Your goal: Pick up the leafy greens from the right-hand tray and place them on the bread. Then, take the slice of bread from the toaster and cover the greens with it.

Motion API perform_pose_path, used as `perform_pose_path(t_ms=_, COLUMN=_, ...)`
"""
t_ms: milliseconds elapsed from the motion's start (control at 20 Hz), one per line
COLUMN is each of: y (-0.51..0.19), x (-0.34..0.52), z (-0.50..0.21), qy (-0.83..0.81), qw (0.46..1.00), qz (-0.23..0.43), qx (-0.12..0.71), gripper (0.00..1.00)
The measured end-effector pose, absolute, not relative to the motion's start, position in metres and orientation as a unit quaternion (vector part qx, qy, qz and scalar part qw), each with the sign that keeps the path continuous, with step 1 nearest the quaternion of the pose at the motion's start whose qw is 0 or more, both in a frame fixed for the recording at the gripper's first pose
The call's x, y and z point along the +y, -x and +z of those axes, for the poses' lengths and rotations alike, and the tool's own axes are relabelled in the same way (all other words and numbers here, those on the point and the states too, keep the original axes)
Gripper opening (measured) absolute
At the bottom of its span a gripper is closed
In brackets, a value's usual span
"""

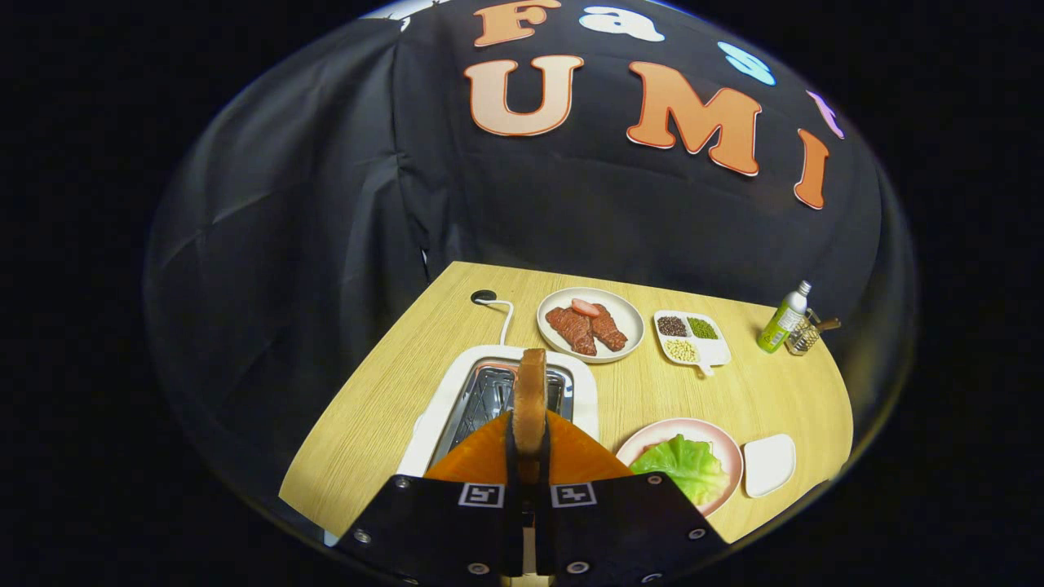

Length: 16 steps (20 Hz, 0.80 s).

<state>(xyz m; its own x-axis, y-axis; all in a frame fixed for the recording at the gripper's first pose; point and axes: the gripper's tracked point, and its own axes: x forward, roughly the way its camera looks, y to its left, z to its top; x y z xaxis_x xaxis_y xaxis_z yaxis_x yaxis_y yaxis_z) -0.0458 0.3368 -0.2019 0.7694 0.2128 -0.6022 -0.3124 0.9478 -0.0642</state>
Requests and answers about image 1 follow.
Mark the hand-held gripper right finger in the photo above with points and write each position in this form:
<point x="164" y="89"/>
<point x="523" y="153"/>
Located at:
<point x="628" y="530"/>

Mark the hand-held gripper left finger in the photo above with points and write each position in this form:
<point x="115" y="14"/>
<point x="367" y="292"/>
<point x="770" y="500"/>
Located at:
<point x="440" y="530"/>

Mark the green lettuce leaf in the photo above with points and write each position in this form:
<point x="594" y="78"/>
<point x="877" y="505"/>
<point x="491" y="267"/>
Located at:
<point x="681" y="469"/>

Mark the toasted bread slice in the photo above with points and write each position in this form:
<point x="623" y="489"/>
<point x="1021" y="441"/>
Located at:
<point x="532" y="399"/>

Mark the pink round plate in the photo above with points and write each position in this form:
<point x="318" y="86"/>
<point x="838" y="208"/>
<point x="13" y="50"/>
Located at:
<point x="652" y="432"/>

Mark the white toaster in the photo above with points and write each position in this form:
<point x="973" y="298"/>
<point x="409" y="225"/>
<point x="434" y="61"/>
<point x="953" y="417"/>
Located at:
<point x="583" y="391"/>

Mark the white square plate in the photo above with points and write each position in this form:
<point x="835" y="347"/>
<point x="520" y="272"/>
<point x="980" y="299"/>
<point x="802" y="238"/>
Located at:
<point x="769" y="465"/>

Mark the pile of yellow soybeans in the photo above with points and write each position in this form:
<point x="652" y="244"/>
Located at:
<point x="681" y="350"/>

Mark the white divided dish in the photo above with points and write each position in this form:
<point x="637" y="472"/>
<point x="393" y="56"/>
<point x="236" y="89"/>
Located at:
<point x="716" y="350"/>

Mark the brown meat piece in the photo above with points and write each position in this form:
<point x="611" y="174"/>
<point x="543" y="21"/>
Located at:
<point x="608" y="328"/>
<point x="572" y="328"/>

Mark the pile of dark red beans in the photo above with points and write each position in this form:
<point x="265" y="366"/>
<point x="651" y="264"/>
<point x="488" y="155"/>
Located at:
<point x="671" y="326"/>

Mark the grey round plate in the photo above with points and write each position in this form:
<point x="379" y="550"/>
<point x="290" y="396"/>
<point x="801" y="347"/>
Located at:
<point x="628" y="318"/>

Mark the pile of green beans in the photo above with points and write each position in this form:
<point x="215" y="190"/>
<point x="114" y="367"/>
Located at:
<point x="702" y="328"/>

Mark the red sausage slice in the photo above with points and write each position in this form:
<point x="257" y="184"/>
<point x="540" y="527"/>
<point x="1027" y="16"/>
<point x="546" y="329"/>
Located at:
<point x="584" y="307"/>

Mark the silver green bottle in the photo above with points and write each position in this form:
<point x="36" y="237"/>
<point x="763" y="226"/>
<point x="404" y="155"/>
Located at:
<point x="783" y="320"/>

